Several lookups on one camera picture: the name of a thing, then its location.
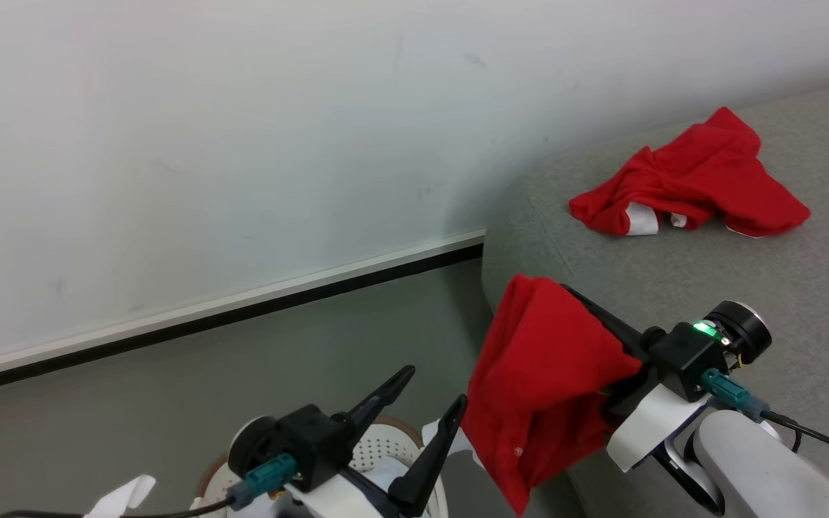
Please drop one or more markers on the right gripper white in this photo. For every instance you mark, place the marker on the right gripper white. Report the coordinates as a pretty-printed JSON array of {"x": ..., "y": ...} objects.
[{"x": 655, "y": 428}]

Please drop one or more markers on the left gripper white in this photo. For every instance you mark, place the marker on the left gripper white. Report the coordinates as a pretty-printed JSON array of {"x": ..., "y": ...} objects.
[{"x": 328, "y": 500}]

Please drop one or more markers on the plain red garment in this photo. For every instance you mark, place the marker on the plain red garment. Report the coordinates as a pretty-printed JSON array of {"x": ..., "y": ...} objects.
[{"x": 544, "y": 374}]

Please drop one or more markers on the red shirt with white stripe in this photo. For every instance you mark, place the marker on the red shirt with white stripe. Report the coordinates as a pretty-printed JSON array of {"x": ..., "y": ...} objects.
[{"x": 702, "y": 180}]

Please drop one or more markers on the grey fabric sofa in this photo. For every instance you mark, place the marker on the grey fabric sofa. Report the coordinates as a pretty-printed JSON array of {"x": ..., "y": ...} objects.
[{"x": 781, "y": 288}]

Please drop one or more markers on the white plastic laundry basket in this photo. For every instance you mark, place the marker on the white plastic laundry basket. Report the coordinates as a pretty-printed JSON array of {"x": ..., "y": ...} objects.
[{"x": 378, "y": 446}]

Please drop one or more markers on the black round right gripper motor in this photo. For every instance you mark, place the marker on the black round right gripper motor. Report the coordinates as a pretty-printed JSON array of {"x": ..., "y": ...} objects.
[{"x": 742, "y": 331}]

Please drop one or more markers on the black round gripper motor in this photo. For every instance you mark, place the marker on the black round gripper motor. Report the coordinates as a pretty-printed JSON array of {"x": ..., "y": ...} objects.
[
  {"x": 742, "y": 331},
  {"x": 249, "y": 446}
]

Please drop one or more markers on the black round left gripper motor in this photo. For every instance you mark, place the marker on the black round left gripper motor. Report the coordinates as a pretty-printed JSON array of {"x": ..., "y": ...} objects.
[{"x": 249, "y": 446}]

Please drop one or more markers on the white and black baseboard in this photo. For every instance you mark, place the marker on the white and black baseboard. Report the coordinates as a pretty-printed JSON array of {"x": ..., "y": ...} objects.
[{"x": 242, "y": 302}]

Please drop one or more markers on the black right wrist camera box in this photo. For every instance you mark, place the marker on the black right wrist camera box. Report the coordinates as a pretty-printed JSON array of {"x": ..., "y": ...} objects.
[{"x": 684, "y": 360}]

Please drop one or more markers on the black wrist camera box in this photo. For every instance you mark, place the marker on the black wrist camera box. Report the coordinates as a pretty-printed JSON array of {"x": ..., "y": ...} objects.
[
  {"x": 310, "y": 442},
  {"x": 684, "y": 360}
]

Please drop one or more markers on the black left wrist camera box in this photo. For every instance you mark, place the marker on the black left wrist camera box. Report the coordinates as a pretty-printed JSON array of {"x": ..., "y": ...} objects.
[{"x": 310, "y": 442}]

